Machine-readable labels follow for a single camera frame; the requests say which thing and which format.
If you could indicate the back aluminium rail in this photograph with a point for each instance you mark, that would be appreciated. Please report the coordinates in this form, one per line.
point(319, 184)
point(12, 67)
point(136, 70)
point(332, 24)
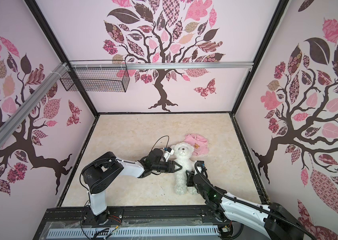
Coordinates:
point(148, 66)

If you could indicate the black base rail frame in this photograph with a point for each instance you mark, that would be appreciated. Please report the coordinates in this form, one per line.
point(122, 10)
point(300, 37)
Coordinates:
point(149, 216)

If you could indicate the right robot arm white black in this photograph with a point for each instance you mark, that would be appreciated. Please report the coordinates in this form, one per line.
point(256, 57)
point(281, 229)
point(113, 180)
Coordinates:
point(273, 221)

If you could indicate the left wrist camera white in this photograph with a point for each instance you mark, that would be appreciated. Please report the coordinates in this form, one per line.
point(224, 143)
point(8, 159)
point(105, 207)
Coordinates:
point(168, 153)

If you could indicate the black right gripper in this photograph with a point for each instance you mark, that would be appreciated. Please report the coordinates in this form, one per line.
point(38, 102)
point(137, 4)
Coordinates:
point(190, 179)

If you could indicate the left aluminium rail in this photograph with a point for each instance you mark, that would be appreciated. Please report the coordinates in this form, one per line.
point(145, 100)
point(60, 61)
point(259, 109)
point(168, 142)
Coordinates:
point(25, 109)

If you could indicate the pink teddy hoodie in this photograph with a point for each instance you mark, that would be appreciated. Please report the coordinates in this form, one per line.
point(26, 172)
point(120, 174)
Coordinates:
point(199, 143)

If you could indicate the black wire basket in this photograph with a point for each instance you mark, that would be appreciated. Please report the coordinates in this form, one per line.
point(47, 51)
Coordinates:
point(96, 76)

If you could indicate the white teddy bear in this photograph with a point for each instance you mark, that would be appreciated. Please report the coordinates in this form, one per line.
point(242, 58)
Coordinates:
point(183, 152)

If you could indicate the aluminium rail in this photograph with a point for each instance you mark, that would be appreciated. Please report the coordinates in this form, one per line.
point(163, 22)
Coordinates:
point(25, 109)
point(148, 66)

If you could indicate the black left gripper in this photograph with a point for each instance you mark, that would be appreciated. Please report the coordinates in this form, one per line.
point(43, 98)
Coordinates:
point(173, 163)

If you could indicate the white slotted cable duct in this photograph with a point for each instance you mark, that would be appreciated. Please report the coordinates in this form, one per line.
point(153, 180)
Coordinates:
point(131, 232)

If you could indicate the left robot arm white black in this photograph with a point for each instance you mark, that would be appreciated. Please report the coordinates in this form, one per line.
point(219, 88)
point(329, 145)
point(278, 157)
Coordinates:
point(97, 176)

